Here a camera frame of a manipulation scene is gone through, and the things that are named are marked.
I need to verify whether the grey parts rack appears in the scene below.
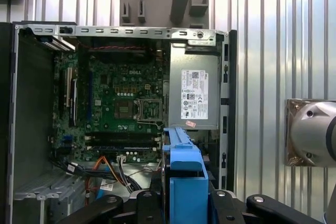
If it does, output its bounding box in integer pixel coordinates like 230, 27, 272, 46
120, 0, 211, 29

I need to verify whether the blue expansion slot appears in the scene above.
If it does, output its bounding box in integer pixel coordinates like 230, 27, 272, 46
87, 71, 93, 120

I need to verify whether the metal socket cover frame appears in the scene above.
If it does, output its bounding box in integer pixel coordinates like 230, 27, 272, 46
133, 99, 164, 125

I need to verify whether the hard disk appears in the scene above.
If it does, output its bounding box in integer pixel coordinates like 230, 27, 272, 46
162, 126, 211, 224

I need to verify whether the grey metal disk bay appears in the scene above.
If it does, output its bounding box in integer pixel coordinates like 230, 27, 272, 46
13, 174, 90, 224

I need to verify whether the black cable bundle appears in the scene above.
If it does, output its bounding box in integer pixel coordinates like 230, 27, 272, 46
48, 155, 144, 190

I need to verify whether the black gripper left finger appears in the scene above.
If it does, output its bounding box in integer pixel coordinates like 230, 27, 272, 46
56, 189, 165, 224

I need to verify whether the red black twisted wire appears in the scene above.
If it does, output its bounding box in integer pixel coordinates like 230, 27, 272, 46
77, 39, 148, 52

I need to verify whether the grey wire bundle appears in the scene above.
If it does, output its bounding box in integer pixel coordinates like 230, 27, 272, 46
115, 155, 140, 189

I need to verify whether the black open PC case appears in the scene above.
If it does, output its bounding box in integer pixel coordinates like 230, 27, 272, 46
0, 20, 238, 224

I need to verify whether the black RAM slot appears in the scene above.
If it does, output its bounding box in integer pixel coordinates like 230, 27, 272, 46
85, 133, 161, 141
85, 140, 161, 146

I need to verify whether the grey power supply unit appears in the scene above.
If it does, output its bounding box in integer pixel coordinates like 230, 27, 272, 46
167, 40, 222, 131

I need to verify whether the CPU socket with gold pins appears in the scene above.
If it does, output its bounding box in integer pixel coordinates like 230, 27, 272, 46
114, 100, 135, 120

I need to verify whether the thin metal locking lever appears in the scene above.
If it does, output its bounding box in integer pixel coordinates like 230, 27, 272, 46
136, 121, 165, 130

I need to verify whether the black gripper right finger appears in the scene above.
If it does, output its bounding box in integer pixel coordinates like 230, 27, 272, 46
209, 189, 325, 224

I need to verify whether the orange flat wire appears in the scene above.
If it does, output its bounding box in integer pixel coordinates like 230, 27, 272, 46
94, 155, 125, 184

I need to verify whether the green motherboard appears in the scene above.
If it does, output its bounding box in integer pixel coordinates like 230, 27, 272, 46
54, 50, 169, 162

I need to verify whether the installed RAM stick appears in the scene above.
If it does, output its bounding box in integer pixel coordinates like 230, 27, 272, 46
86, 145, 159, 152

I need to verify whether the orange red power wire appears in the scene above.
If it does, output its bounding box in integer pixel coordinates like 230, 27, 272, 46
83, 176, 92, 209

